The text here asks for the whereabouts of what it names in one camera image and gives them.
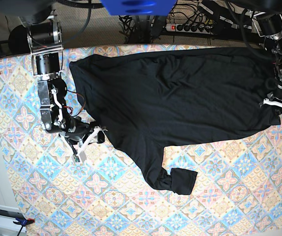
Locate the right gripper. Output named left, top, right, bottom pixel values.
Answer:
left=62, top=117, right=105, bottom=155

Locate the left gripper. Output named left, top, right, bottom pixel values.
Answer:
left=259, top=92, right=282, bottom=108

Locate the black t-shirt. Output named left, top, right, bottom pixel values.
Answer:
left=69, top=48, right=281, bottom=195

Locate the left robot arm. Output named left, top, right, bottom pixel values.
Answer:
left=225, top=0, right=282, bottom=108

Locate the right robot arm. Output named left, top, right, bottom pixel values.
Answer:
left=0, top=0, right=105, bottom=156

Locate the patterned tablecloth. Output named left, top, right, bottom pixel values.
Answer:
left=0, top=55, right=282, bottom=236

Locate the white power strip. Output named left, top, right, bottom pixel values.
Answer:
left=165, top=23, right=212, bottom=34

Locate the black round stool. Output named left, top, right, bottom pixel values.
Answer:
left=8, top=25, right=30, bottom=55

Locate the blue clamp bottom left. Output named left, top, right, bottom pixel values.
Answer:
left=0, top=217, right=35, bottom=227

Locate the white floor box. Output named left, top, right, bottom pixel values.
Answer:
left=0, top=205, right=24, bottom=232

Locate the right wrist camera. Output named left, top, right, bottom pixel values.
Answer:
left=72, top=151, right=86, bottom=164

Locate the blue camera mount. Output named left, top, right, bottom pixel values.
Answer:
left=101, top=0, right=177, bottom=16

